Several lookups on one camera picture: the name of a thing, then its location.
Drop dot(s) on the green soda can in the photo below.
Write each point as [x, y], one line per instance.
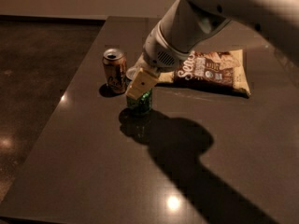
[142, 105]

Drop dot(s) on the brown and cream chip bag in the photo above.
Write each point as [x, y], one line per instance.
[218, 71]

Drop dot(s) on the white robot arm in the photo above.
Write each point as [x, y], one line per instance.
[188, 22]

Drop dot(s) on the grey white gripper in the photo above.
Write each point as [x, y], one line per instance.
[157, 55]

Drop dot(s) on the orange LaCroix can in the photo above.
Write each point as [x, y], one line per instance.
[114, 62]

